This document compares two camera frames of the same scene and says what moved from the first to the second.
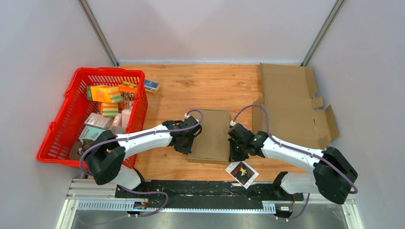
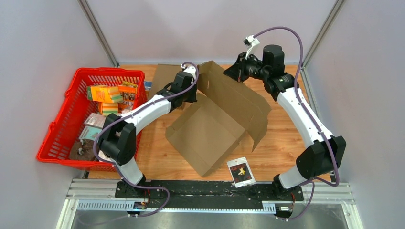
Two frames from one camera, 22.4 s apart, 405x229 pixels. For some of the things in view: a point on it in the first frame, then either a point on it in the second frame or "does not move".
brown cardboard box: (288, 90) to (206, 131)
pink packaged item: (98, 120) does not move
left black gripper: (186, 150) to (194, 98)
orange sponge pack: (111, 94) does not move
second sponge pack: (111, 109) does not move
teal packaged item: (90, 133) does not move
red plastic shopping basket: (56, 144) does not move
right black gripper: (233, 157) to (237, 71)
